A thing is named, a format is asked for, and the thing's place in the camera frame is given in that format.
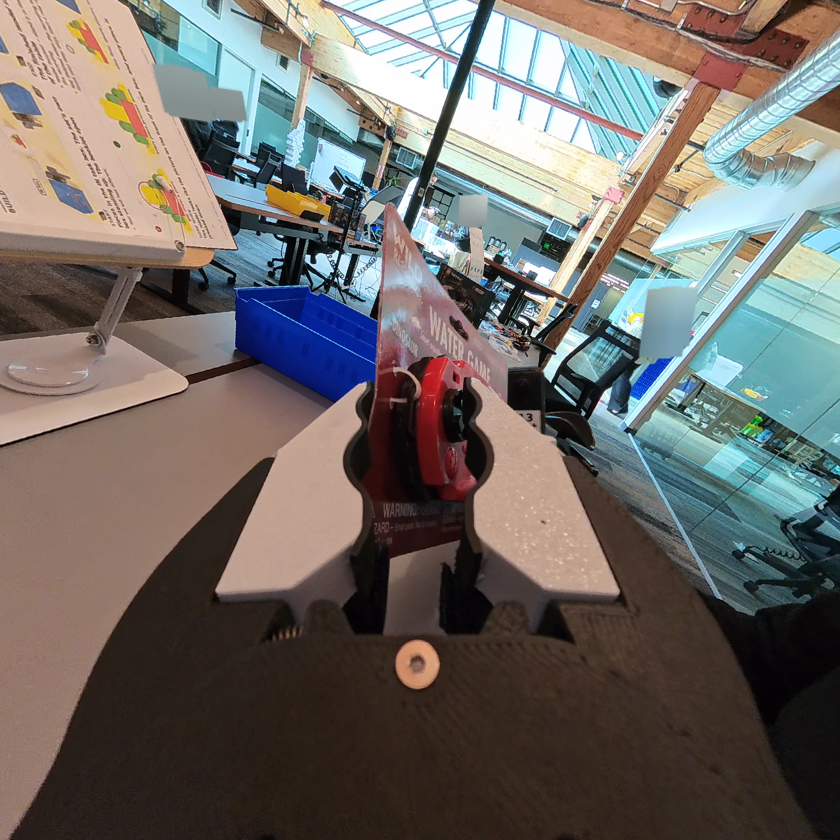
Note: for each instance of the yellow plastic bin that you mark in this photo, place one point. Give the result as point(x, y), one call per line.
point(295, 200)

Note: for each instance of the silver air duct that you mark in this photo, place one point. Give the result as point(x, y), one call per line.
point(768, 111)

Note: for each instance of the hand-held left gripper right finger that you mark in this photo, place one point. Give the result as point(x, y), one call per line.
point(538, 518)

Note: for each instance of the wooden office desk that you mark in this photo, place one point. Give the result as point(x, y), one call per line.
point(262, 207)

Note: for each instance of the red handheld toy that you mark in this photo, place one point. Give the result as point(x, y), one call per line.
point(420, 315)

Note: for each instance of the blue plastic bin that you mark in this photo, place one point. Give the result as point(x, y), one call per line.
point(295, 334)

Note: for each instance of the person's dark clothing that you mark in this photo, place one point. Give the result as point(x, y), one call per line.
point(787, 689)

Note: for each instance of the black rolling office chair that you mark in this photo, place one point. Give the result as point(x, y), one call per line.
point(797, 544)

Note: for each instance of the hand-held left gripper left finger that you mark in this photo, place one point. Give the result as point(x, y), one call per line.
point(295, 512)

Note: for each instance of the printed instruction sheet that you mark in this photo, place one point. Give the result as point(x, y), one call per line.
point(72, 118)

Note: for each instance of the black vertical pole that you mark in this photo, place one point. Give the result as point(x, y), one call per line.
point(453, 98)

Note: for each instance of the white whiteboard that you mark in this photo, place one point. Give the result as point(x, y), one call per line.
point(336, 163)

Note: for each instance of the black mesh office chair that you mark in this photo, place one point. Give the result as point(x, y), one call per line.
point(590, 367)

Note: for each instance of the black toy car box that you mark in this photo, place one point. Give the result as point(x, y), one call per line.
point(466, 295)

